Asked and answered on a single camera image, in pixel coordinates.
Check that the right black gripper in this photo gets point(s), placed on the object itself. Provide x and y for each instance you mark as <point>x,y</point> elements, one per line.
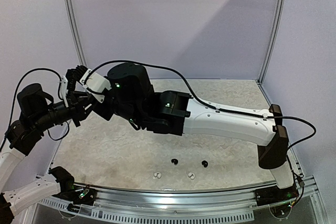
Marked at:
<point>102,109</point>

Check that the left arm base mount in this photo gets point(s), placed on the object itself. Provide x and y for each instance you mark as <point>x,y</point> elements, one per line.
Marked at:
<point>80,195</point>

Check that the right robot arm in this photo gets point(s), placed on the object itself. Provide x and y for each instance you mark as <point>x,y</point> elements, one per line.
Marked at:
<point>126,91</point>

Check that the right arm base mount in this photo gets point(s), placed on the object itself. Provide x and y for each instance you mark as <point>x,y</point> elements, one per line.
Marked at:
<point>272,195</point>

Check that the white earbud right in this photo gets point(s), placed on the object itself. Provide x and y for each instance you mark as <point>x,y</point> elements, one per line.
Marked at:
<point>191,176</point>

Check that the aluminium frame post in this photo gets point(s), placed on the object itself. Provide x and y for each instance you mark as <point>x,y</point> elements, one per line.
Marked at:
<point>272,40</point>
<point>75,32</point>

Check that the black earbud right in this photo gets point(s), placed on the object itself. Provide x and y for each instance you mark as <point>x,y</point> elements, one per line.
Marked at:
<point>204,164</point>

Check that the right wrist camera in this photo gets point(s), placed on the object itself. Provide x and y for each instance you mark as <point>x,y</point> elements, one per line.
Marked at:
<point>92,82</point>

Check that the aluminium front rail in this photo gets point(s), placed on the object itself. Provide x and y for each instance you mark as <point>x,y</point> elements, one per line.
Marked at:
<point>238,205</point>

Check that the right aluminium frame post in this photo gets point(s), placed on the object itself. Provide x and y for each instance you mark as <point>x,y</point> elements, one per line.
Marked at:
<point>272,40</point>

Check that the white earbud left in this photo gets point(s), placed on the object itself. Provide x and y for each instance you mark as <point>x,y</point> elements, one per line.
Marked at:
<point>157,175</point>

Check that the black earbud left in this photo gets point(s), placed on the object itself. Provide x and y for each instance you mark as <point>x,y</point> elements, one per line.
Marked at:
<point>174,161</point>

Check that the left aluminium frame post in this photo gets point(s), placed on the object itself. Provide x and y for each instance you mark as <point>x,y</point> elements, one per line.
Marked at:
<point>75,32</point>

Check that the white earbud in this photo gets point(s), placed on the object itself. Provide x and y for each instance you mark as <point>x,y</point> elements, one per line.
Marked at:
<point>191,176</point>
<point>157,175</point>

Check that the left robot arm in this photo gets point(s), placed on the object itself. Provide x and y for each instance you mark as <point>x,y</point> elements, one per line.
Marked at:
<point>38,114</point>

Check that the black earbud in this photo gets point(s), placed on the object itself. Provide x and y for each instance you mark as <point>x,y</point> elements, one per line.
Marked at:
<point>204,164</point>
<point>174,161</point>

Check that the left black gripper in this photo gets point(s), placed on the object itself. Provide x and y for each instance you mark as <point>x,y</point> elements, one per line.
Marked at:
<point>74,109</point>

